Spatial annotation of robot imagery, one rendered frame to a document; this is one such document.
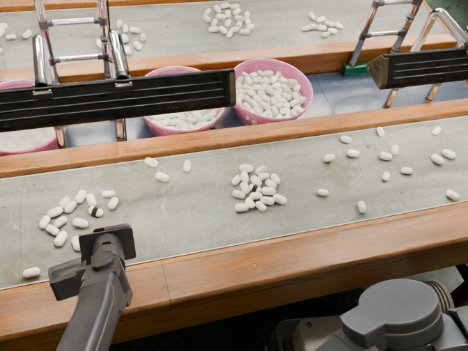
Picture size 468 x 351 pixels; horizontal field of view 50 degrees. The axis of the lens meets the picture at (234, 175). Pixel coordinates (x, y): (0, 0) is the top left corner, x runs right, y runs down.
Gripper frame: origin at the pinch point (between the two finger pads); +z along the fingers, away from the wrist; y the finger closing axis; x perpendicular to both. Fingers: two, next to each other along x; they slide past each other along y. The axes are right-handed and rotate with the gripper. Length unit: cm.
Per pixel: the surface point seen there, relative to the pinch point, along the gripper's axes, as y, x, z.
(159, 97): -14.2, -26.9, -1.4
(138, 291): -4.6, 14.0, -1.9
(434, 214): -83, 12, 5
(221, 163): -31.7, -4.9, 26.0
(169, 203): -15.5, 1.4, 17.8
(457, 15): -239, -42, 196
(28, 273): 17.8, 8.3, 5.1
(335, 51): -81, -31, 55
